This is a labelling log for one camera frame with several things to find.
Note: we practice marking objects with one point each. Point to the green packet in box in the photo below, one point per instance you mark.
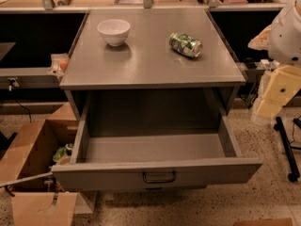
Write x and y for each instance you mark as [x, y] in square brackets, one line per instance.
[62, 151]

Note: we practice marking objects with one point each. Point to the small tray with orange ball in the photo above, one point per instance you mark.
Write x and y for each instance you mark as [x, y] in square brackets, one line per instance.
[59, 64]

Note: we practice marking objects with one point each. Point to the green soda can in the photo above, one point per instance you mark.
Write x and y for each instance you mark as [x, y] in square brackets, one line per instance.
[185, 45]

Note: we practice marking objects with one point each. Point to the grey top drawer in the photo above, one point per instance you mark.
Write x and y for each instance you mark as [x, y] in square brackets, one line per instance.
[123, 133]

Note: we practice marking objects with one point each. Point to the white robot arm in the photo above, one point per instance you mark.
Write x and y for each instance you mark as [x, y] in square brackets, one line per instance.
[282, 40]

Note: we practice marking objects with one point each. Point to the black rod stand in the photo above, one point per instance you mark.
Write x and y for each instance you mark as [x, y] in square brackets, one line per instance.
[294, 175]

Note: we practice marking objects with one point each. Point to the white ceramic bowl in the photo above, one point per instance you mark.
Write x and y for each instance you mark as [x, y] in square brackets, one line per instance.
[114, 31]

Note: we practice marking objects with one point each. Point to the open cardboard box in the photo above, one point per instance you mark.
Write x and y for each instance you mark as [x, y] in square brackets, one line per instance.
[39, 202]

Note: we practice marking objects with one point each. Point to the grey metal drawer cabinet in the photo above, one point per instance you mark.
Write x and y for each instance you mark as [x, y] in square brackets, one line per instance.
[146, 60]

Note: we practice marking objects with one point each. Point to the grey metal stick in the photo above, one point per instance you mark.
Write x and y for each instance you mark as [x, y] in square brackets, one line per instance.
[26, 179]

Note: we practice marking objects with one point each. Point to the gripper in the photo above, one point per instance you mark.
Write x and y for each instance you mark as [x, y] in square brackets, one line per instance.
[286, 38]

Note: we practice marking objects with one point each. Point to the black top drawer handle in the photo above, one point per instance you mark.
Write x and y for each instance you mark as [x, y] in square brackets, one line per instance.
[159, 177]

